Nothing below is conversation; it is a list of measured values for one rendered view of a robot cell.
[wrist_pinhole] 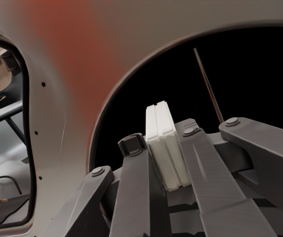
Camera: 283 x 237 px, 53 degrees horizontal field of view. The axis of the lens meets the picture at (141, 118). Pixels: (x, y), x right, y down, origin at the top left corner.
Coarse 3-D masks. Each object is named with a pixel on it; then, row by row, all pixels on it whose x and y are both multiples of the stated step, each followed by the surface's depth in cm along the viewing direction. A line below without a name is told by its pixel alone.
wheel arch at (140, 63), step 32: (192, 32) 46; (224, 32) 74; (256, 32) 71; (160, 64) 78; (192, 64) 81; (224, 64) 77; (256, 64) 74; (128, 96) 71; (160, 96) 89; (192, 96) 85; (224, 96) 81; (256, 96) 77; (96, 128) 63; (128, 128) 85; (96, 160) 71
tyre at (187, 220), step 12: (168, 192) 31; (180, 192) 29; (192, 192) 29; (252, 192) 25; (168, 204) 29; (180, 204) 27; (192, 204) 27; (264, 204) 23; (180, 216) 25; (192, 216) 25; (276, 216) 21; (180, 228) 24; (192, 228) 23; (276, 228) 20
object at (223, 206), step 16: (192, 128) 13; (192, 144) 12; (208, 144) 11; (192, 160) 10; (208, 160) 10; (192, 176) 9; (208, 176) 9; (224, 176) 8; (208, 192) 8; (224, 192) 8; (240, 192) 7; (208, 208) 7; (224, 208) 6; (240, 208) 6; (256, 208) 6; (208, 224) 6; (224, 224) 6; (240, 224) 6; (256, 224) 5
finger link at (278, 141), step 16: (224, 128) 12; (240, 128) 11; (256, 128) 11; (272, 128) 10; (240, 144) 11; (256, 144) 9; (272, 144) 9; (256, 160) 10; (272, 160) 9; (240, 176) 12; (256, 176) 11; (272, 176) 9; (272, 192) 10
